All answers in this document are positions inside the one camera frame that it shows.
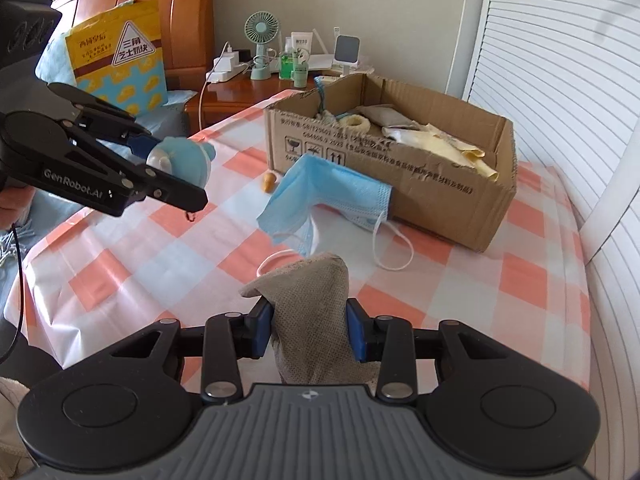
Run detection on white louvered closet doors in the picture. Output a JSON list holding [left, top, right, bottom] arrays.
[[460, 0, 640, 461]]

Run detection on floral sachet with blue tassel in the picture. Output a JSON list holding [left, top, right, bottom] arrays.
[[314, 76, 341, 126]]

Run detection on light blue pillow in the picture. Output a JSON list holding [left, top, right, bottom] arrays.
[[35, 35, 198, 136]]

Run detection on wooden headboard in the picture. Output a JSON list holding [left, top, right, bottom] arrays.
[[37, 0, 217, 93]]

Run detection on pink white checked tablecloth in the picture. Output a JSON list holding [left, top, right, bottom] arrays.
[[17, 89, 593, 396]]

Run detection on beige cloth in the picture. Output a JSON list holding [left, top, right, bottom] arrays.
[[0, 375, 36, 476]]

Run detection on yellow printed snack bag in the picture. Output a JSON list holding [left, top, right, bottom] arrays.
[[64, 0, 168, 116]]

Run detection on green liquid bottle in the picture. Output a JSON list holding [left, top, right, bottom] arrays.
[[279, 37, 296, 80]]

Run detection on green desk fan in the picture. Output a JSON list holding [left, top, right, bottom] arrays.
[[244, 12, 279, 81]]

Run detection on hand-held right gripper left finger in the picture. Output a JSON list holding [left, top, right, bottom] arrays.
[[107, 299, 275, 406]]

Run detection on wooden nightstand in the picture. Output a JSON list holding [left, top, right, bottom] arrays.
[[184, 62, 311, 133]]

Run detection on white power strip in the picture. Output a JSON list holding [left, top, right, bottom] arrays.
[[207, 52, 251, 83]]

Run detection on blue face mask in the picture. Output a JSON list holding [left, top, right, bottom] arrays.
[[340, 205, 416, 271], [256, 154, 392, 277]]

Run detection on cardboard box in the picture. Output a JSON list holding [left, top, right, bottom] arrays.
[[264, 72, 518, 253]]

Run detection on yellow cleaning cloth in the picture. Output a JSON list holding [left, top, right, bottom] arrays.
[[425, 122, 501, 181]]

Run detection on white stand with grey screen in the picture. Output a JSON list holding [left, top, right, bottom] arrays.
[[334, 35, 362, 73]]

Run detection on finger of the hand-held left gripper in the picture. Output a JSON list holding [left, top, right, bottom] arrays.
[[67, 126, 209, 212], [47, 82, 156, 158]]

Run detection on blue round plush toy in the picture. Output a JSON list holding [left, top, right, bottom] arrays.
[[146, 137, 217, 191]]

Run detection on white box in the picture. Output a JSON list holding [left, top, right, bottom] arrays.
[[306, 52, 337, 72]]

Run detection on white cloth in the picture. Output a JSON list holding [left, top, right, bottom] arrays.
[[382, 125, 431, 143]]

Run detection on white power cable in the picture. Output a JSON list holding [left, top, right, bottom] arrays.
[[197, 40, 233, 133]]

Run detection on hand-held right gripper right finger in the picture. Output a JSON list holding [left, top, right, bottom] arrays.
[[346, 299, 526, 403]]

